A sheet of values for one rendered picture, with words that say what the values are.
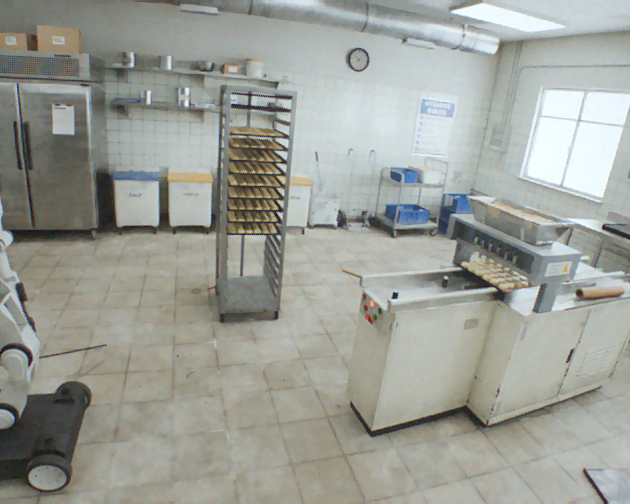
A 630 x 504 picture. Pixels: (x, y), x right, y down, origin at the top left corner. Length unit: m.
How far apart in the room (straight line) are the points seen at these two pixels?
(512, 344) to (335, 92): 4.54
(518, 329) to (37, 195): 4.76
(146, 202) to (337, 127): 2.84
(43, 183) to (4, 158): 0.45
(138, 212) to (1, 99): 1.84
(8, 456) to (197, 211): 3.69
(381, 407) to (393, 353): 0.35
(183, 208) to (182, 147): 0.93
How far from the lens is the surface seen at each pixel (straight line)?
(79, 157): 5.05
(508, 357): 2.50
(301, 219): 5.56
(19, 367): 2.19
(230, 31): 5.84
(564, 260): 2.42
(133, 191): 5.30
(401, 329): 2.11
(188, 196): 5.27
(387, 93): 6.42
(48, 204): 5.26
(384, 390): 2.30
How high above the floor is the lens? 1.77
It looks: 20 degrees down
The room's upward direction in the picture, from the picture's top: 6 degrees clockwise
